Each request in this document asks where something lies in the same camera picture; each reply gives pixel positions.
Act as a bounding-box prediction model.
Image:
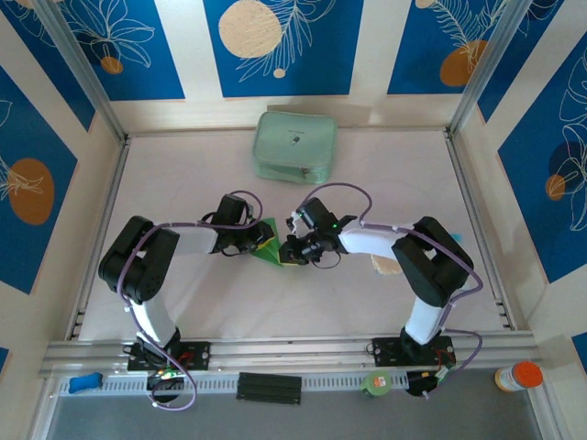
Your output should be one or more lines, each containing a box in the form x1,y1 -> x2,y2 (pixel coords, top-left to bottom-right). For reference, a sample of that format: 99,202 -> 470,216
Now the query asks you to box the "green tape roll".
360,368 -> 393,399

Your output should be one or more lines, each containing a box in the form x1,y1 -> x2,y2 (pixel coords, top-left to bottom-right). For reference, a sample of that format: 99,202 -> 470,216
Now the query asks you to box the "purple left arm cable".
116,190 -> 265,411

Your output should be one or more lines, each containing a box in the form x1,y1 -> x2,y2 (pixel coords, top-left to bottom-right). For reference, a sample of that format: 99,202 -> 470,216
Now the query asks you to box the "green paper sheet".
250,215 -> 284,270

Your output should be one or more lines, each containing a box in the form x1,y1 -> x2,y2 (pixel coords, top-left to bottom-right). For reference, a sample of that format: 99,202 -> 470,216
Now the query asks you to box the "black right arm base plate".
371,335 -> 457,368

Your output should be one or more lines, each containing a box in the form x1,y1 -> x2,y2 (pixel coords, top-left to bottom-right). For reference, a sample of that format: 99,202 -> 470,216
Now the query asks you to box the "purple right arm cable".
295,182 -> 485,400

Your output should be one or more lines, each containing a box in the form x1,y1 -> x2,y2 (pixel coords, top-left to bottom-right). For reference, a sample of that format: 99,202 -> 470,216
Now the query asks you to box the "grey metal tray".
43,368 -> 559,440

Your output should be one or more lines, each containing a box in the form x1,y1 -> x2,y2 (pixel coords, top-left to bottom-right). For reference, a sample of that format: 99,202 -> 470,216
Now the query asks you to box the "black ribbed block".
236,371 -> 303,406

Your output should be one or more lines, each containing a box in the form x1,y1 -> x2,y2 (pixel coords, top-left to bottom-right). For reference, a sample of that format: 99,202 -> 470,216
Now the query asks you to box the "blue bone-shaped toy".
68,373 -> 103,395

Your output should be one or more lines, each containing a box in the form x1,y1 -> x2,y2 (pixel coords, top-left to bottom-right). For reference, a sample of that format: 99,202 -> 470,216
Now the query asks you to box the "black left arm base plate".
127,341 -> 212,372

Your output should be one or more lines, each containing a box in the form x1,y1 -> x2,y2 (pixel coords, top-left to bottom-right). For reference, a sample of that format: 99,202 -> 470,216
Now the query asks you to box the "orange-capped bottle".
493,360 -> 545,393

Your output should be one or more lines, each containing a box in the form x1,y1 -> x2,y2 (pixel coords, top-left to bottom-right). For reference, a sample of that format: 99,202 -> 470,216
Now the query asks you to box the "aluminium frame post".
448,0 -> 536,138
34,0 -> 128,143

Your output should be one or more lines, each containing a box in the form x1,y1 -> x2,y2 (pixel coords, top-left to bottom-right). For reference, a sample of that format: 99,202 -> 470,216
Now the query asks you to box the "slotted grey cable duct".
57,369 -> 409,398

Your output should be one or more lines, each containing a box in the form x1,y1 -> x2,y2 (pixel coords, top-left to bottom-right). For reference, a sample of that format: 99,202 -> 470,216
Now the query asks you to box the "long aluminium base rail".
39,332 -> 545,380

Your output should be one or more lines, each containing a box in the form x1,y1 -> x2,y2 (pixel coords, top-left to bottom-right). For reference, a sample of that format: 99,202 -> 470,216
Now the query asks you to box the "aluminium side rail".
68,137 -> 132,340
447,132 -> 514,330

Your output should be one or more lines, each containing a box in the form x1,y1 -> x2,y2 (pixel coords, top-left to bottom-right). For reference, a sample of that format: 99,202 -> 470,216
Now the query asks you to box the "mint green zip pouch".
250,111 -> 339,185

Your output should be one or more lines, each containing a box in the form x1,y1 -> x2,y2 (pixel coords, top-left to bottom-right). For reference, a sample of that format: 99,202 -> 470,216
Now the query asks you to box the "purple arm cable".
295,182 -> 485,400
116,190 -> 265,411

